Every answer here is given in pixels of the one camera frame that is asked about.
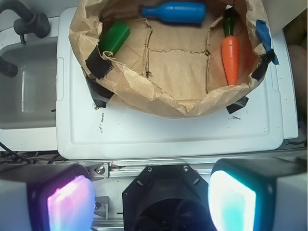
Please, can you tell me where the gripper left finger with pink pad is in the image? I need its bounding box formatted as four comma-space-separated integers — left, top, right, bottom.
0, 164, 95, 231

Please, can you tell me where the white plastic lid tray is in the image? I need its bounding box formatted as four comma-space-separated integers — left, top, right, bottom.
56, 8, 284, 160

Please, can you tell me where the blue plastic bottle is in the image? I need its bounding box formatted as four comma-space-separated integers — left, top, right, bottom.
141, 1, 206, 24

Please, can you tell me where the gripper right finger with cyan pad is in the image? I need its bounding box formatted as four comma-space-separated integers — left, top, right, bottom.
208, 157, 308, 231

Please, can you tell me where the orange toy carrot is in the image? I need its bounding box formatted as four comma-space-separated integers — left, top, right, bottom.
221, 16, 240, 85

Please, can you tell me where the dark grey toy faucet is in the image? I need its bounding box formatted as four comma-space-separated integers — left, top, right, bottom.
0, 0, 51, 44

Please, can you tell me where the blue masking tape strip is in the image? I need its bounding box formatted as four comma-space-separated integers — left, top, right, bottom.
256, 19, 279, 65

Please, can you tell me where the black tape piece right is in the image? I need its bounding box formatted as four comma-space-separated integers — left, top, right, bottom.
226, 96, 249, 114

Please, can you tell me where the black octagonal mount plate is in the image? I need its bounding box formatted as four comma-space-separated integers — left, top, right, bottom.
122, 165, 216, 231

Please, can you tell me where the black tape piece left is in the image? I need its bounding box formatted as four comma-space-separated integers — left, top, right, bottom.
86, 47, 114, 108

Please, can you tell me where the black tape piece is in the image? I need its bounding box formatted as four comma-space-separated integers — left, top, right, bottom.
86, 47, 114, 108
226, 96, 249, 114

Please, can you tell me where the green plastic cylinder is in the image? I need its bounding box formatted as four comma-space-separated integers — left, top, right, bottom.
98, 21, 130, 54

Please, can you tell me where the brown paper bag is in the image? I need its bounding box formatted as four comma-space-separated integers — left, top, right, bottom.
69, 0, 269, 118

